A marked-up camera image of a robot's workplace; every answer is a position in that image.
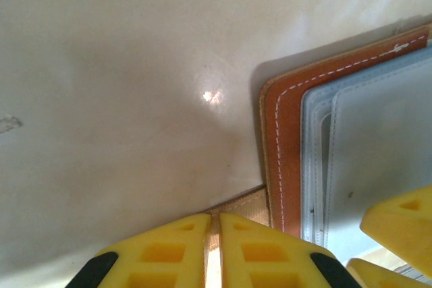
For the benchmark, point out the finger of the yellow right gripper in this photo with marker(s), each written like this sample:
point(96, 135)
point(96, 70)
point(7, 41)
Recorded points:
point(405, 230)
point(388, 278)

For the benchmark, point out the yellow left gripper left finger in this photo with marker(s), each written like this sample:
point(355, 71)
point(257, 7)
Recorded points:
point(162, 234)

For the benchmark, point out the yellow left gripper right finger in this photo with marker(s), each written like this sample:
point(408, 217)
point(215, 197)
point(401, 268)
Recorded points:
point(270, 237)

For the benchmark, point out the brown leather card holder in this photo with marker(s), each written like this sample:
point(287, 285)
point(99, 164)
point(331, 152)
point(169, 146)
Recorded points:
point(287, 133)

